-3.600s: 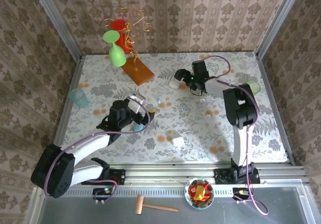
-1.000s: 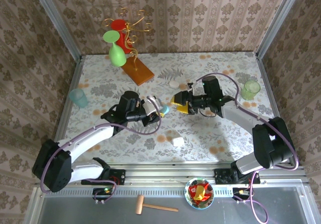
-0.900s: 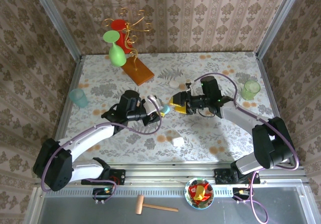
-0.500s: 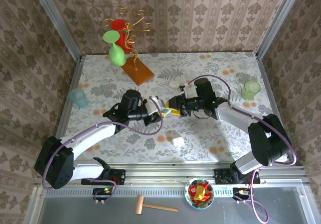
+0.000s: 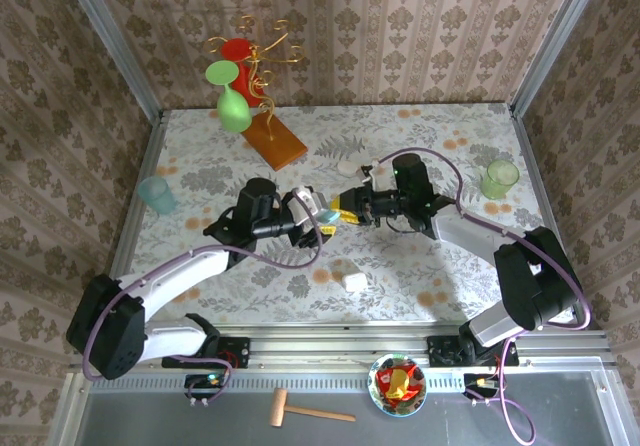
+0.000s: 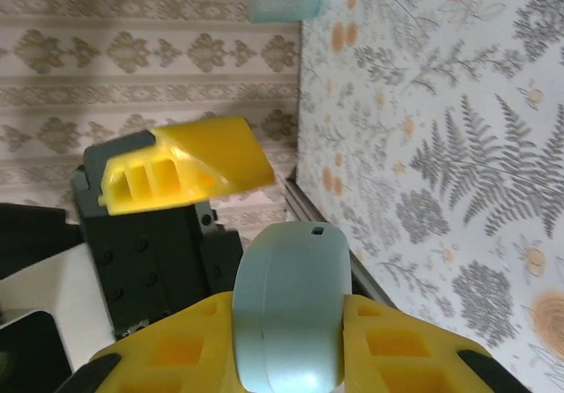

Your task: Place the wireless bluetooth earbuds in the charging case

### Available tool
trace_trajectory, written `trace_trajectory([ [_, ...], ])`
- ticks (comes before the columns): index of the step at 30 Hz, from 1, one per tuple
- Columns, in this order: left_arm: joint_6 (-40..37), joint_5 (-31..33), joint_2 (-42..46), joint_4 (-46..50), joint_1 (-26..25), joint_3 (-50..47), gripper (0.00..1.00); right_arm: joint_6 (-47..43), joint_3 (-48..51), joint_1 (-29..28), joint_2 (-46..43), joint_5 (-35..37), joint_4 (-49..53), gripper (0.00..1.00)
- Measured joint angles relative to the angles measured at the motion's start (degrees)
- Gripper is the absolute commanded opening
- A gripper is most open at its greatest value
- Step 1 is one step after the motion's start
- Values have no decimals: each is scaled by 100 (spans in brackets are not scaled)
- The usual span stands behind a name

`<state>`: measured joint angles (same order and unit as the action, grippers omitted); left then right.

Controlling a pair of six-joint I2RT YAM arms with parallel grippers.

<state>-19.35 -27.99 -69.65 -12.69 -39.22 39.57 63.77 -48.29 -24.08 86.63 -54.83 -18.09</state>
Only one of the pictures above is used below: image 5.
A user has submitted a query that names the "white square earbud case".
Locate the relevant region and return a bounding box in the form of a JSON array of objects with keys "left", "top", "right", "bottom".
[{"left": 340, "top": 271, "right": 368, "bottom": 293}]

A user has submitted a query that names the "green plastic tumbler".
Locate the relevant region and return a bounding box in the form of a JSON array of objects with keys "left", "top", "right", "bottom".
[{"left": 479, "top": 159, "right": 520, "bottom": 200}]

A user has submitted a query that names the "green plastic wine glass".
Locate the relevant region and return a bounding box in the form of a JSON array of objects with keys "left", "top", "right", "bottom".
[{"left": 204, "top": 59, "right": 253, "bottom": 135}]

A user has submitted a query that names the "blue plastic tumbler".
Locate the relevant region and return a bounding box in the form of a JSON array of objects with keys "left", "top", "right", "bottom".
[{"left": 137, "top": 175, "right": 177, "bottom": 216}]

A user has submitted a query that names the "red plastic wine glass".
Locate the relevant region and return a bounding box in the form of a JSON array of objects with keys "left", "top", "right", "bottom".
[{"left": 219, "top": 38, "right": 266, "bottom": 108}]

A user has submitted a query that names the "red yellow snack packet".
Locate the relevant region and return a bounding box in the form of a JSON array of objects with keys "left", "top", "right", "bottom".
[{"left": 375, "top": 358, "right": 421, "bottom": 401}]

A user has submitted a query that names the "patterned round bowl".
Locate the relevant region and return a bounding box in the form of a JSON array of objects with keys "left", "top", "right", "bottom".
[{"left": 367, "top": 352, "right": 429, "bottom": 417}]

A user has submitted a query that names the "small wooden mallet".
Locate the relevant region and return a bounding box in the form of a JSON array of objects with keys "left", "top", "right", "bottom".
[{"left": 269, "top": 387, "right": 357, "bottom": 428}]

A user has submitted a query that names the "grey metal shelf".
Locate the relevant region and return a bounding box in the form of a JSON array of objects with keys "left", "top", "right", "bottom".
[{"left": 47, "top": 368, "right": 629, "bottom": 446}]

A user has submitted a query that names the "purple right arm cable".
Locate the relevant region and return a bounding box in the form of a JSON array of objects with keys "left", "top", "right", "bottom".
[{"left": 372, "top": 148, "right": 594, "bottom": 445}]

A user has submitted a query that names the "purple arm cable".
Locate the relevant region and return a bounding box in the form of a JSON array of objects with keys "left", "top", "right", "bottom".
[
  {"left": 81, "top": 193, "right": 324, "bottom": 407},
  {"left": 372, "top": 148, "right": 594, "bottom": 445}
]

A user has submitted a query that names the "gold wire glass stand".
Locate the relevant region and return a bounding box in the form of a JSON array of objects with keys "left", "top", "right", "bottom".
[{"left": 207, "top": 14, "right": 309, "bottom": 172}]

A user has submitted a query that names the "aluminium table side rail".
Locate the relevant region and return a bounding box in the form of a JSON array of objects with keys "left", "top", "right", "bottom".
[
  {"left": 508, "top": 103, "right": 609, "bottom": 347},
  {"left": 107, "top": 109, "right": 169, "bottom": 277}
]

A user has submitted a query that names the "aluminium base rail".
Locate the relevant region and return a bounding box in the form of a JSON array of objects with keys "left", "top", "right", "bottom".
[{"left": 248, "top": 335, "right": 430, "bottom": 368}]

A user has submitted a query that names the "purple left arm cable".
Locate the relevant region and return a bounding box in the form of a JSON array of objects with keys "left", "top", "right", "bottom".
[{"left": 81, "top": 193, "right": 324, "bottom": 407}]

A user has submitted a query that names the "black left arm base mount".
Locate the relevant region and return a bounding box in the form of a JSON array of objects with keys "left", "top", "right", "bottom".
[{"left": 160, "top": 335, "right": 252, "bottom": 370}]

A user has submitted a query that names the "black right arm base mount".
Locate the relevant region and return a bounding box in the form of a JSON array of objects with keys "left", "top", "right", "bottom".
[{"left": 426, "top": 334, "right": 501, "bottom": 367}]

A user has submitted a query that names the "aluminium frame post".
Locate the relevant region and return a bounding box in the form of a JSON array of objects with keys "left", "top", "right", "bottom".
[
  {"left": 510, "top": 0, "right": 609, "bottom": 112},
  {"left": 56, "top": 0, "right": 164, "bottom": 117}
]

